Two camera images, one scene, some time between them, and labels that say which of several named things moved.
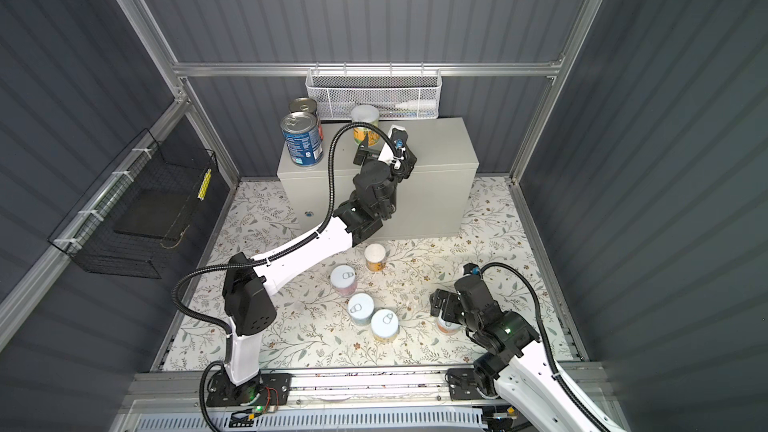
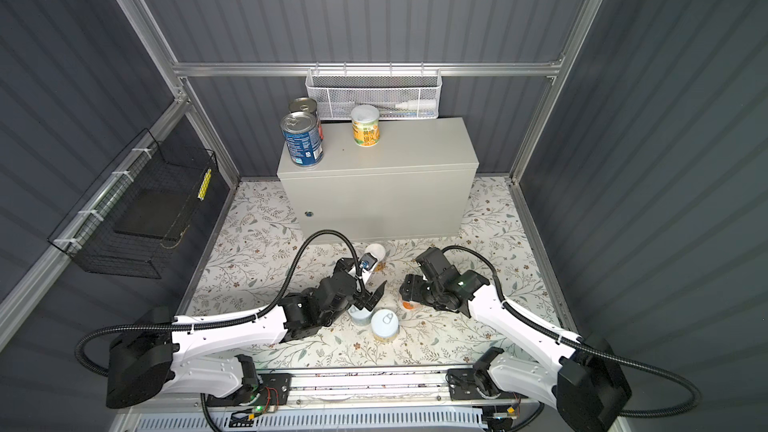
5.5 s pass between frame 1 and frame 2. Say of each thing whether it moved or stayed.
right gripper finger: moved
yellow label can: stayed
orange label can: moved
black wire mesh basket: stayed
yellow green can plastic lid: stayed
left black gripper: moved
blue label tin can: stayed
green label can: stayed
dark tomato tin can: stayed
